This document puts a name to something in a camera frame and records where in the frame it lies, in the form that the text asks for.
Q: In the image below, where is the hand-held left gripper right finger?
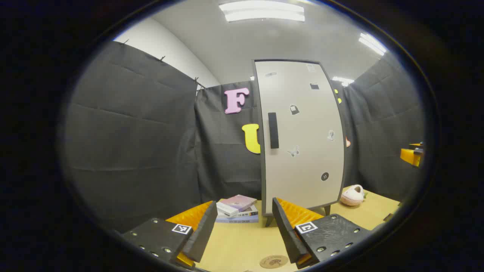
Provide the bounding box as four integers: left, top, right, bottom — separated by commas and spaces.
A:
272, 197, 373, 269

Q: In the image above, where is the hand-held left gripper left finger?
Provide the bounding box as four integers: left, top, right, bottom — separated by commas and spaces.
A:
121, 201, 219, 269

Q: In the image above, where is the round wooden coaster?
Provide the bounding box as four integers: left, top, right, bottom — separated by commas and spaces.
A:
259, 255, 289, 269

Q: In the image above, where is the white cabinet door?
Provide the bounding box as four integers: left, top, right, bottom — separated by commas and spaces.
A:
254, 60, 345, 216

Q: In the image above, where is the black cabinet door handle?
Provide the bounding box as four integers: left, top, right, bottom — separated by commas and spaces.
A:
268, 112, 279, 149

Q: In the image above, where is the blue book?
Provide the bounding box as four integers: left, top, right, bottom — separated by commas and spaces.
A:
216, 215, 259, 223

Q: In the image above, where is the white spine book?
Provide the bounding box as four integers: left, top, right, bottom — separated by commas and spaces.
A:
217, 206, 259, 219

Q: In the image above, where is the pink plush toy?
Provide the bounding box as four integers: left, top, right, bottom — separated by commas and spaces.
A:
340, 184, 365, 207

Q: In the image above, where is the black backdrop cloth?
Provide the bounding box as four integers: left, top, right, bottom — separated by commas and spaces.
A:
62, 40, 426, 233

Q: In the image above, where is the large ceiling light panel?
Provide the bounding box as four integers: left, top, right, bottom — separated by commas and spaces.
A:
219, 0, 306, 22

